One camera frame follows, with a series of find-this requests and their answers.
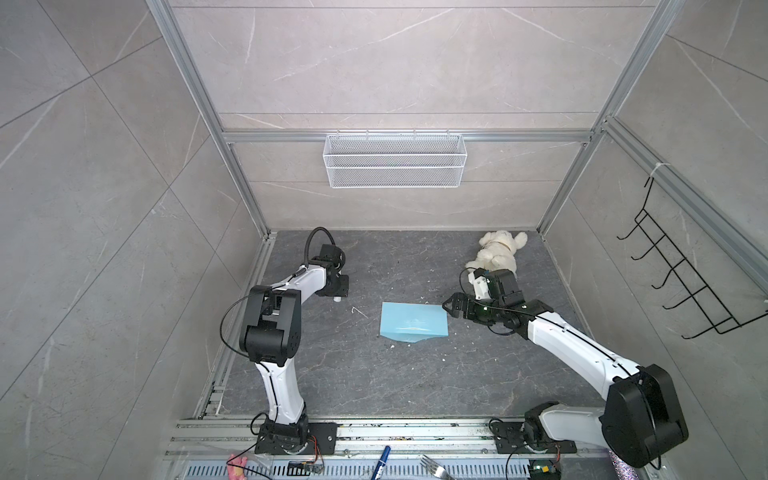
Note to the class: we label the black wire hook rack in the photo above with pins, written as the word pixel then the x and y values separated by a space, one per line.
pixel 679 266

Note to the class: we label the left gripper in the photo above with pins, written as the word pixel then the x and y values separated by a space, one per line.
pixel 344 289

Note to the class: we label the white wire mesh basket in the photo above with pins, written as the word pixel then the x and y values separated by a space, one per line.
pixel 394 161

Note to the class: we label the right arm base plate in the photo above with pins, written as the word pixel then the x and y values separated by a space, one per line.
pixel 524 438

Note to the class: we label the silver fork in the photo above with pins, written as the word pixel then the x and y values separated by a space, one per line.
pixel 435 469

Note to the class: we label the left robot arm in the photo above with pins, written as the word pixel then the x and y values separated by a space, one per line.
pixel 270 336

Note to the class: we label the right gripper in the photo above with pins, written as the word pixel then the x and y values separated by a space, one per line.
pixel 469 308

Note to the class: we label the glitter pink microphone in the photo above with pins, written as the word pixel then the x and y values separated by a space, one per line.
pixel 623 470

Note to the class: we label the light blue envelope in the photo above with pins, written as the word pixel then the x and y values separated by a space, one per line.
pixel 411 323

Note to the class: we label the pink small object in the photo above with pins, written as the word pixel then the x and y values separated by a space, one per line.
pixel 236 468

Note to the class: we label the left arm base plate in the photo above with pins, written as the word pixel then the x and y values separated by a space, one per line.
pixel 278 439

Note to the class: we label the blue marker pen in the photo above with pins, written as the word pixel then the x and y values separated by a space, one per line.
pixel 381 463

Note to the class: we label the white plush teddy bear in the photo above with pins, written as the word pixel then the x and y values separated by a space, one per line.
pixel 498 251

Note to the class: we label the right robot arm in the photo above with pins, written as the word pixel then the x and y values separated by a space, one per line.
pixel 641 418

